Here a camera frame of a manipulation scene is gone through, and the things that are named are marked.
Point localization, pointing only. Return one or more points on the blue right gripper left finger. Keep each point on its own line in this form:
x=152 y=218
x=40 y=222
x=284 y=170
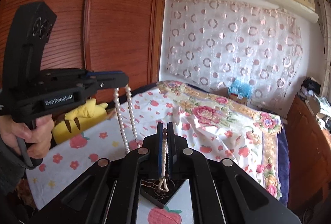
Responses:
x=159 y=147

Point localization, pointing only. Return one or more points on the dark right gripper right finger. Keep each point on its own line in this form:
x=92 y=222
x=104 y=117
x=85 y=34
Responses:
x=172 y=152

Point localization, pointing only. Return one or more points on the black jewelry box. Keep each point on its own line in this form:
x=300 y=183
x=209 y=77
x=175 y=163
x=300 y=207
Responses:
x=149 y=189

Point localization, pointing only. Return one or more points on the person's left hand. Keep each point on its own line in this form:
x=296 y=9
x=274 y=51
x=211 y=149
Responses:
x=40 y=137

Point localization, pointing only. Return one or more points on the white strawberry flower cloth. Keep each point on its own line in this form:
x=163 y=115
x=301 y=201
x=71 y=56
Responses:
x=66 y=161

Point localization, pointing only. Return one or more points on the yellow pikachu plush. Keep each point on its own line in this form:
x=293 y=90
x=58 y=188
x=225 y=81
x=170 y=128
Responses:
x=78 y=120

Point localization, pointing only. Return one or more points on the blue plastic bag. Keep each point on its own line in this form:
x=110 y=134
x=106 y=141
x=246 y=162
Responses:
x=240 y=88

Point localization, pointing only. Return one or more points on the floral bed quilt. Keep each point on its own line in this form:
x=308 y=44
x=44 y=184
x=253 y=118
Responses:
x=221 y=128

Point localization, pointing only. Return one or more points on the pink circle patterned curtain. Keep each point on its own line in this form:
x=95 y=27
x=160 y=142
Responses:
x=214 y=43

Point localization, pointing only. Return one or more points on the red wooden wardrobe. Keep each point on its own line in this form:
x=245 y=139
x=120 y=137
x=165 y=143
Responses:
x=101 y=35

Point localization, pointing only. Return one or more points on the wooden cabinet counter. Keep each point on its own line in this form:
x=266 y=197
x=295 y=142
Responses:
x=309 y=156

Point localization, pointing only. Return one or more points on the clutter pile on counter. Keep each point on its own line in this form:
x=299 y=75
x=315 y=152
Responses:
x=318 y=106

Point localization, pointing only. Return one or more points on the beige window curtain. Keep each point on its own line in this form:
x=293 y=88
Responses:
x=325 y=21

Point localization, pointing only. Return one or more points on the wall air conditioner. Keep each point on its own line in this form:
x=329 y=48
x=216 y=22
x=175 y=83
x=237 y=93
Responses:
x=304 y=8

